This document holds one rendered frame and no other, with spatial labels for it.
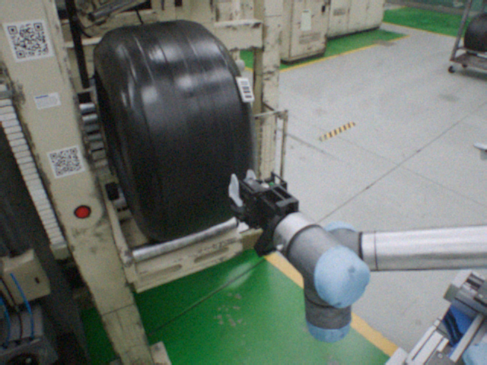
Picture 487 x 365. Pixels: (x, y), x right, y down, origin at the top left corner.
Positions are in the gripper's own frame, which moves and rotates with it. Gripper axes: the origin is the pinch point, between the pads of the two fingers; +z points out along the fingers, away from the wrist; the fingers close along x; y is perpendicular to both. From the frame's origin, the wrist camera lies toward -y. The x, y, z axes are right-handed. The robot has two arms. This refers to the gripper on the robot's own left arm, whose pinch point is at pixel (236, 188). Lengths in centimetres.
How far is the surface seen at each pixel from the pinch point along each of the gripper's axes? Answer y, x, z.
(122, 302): -54, 29, 36
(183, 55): 25.0, 1.5, 19.8
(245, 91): 15.9, -10.2, 13.6
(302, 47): -50, -309, 400
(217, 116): 12.6, -1.4, 10.3
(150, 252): -28.8, 16.9, 25.3
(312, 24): -18, -327, 401
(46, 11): 37, 27, 25
